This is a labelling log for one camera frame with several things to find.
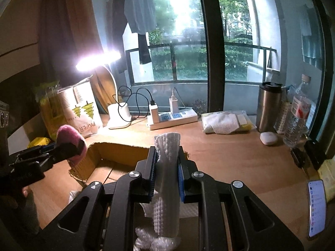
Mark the black keys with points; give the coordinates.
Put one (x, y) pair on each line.
(300, 160)

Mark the white desk lamp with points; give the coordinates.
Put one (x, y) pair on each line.
(87, 64)

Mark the pink fuzzy sock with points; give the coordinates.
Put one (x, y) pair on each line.
(68, 134)

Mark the white tissue pack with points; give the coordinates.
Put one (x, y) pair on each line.
(226, 122)

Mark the paper cup bag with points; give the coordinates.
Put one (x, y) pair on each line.
(80, 108)

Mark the hanging grey shirt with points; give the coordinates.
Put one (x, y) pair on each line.
(140, 15)

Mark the smartphone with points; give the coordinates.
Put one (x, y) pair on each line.
(317, 207)

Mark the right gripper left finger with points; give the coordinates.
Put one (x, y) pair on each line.
(135, 187)

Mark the round wooden board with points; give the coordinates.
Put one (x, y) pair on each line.
(103, 86)

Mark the person hand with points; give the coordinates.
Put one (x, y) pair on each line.
(25, 191)

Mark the white power strip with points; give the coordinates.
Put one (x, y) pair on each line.
(168, 119)

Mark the brown curtain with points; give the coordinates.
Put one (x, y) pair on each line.
(67, 33)

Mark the white waffle towel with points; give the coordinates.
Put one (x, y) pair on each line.
(166, 201)

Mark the steel travel mug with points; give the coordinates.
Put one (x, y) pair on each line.
(269, 104)

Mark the white charger with black cable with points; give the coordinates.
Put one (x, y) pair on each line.
(152, 107)

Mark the clear water bottle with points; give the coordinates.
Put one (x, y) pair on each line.
(298, 114)

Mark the yellow green snack bag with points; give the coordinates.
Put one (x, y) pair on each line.
(50, 107)

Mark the hanging teal towel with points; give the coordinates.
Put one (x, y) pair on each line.
(311, 39)

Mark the white earbuds case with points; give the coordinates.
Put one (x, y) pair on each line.
(268, 138)

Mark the yellow packet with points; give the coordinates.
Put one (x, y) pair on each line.
(39, 141)

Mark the brown cardboard box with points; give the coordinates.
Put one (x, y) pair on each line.
(107, 162)

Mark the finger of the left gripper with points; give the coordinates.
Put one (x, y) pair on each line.
(51, 152)

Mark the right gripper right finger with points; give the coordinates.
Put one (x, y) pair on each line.
(197, 187)

